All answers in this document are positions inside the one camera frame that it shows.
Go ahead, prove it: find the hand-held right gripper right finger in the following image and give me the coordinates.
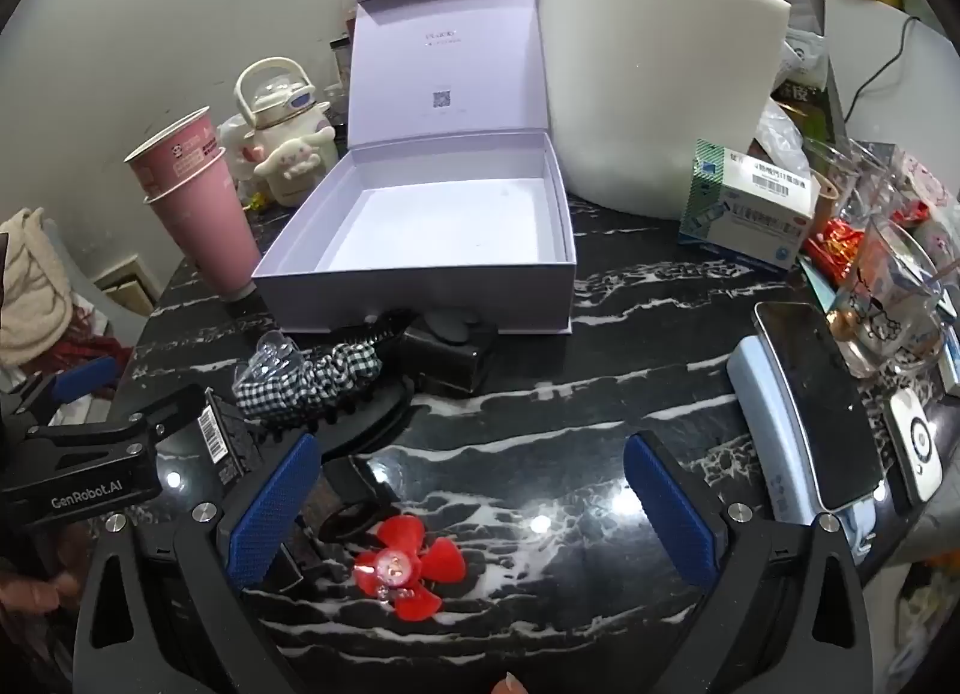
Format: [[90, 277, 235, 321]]
[[624, 430, 875, 694]]

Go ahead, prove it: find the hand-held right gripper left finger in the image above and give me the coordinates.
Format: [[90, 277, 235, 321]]
[[71, 431, 323, 694]]

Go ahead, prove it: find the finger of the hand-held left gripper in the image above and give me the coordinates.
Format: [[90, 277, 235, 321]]
[[0, 355, 119, 440], [127, 386, 218, 455]]

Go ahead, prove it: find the slim black box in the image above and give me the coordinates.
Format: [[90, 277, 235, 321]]
[[196, 390, 260, 492]]

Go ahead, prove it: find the small black cylinder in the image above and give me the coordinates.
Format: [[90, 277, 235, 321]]
[[319, 455, 395, 545]]

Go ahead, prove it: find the clear plastic hair clip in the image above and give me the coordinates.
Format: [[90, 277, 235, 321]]
[[238, 332, 308, 387]]

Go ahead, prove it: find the black white checkered scrunchie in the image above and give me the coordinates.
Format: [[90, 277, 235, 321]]
[[232, 341, 382, 414]]

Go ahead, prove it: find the red flower hair clip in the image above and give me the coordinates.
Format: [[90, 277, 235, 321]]
[[354, 514, 467, 621]]

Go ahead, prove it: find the smoky box with dark lid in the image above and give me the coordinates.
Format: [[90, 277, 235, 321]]
[[397, 311, 496, 395]]

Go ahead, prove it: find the lilac gift box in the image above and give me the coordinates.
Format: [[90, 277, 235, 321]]
[[251, 0, 577, 336]]

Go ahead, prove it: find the person's left hand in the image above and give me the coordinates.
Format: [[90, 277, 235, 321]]
[[0, 574, 80, 616]]

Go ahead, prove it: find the red plaid cloth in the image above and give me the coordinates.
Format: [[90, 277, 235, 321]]
[[45, 319, 132, 365]]

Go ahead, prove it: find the beige box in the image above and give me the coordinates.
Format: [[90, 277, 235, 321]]
[[94, 255, 158, 312]]

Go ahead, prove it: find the cream fleece blanket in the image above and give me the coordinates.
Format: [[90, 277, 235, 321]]
[[0, 208, 76, 369]]

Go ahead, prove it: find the grey chair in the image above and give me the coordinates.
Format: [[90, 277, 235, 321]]
[[41, 217, 151, 335]]

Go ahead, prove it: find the pink paper cup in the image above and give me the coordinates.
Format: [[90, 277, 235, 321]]
[[124, 107, 226, 204], [144, 148, 262, 301]]

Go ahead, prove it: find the black smartphone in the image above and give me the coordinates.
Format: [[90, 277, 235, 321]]
[[752, 300, 887, 513]]

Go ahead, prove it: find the small white device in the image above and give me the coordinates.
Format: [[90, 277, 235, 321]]
[[883, 388, 944, 504]]

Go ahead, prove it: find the white plush dog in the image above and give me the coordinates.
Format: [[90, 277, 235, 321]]
[[253, 119, 340, 207]]

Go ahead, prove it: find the glass cup with cat print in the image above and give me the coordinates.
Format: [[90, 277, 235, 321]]
[[829, 214, 950, 380]]

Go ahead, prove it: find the white green medicine box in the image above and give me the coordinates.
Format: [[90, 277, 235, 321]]
[[679, 139, 820, 271]]

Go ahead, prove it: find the red snack packet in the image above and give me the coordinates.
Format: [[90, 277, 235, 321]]
[[806, 217, 871, 275]]

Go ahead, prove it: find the cream kettle-shaped bottle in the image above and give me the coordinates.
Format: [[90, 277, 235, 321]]
[[234, 58, 331, 140]]

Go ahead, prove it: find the brown paper cup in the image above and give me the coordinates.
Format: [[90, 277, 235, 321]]
[[814, 176, 841, 230]]

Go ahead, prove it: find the clear drinking glass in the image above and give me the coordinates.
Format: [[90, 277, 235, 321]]
[[806, 139, 901, 230]]

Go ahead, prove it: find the clear plastic bag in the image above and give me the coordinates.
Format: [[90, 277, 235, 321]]
[[754, 97, 811, 174]]

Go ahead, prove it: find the white foam sheet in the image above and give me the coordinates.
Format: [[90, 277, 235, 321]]
[[531, 0, 794, 221]]

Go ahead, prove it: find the white printed bag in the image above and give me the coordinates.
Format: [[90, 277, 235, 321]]
[[780, 29, 830, 91]]

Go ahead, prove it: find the black cable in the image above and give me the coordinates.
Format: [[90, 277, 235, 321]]
[[847, 14, 946, 121]]

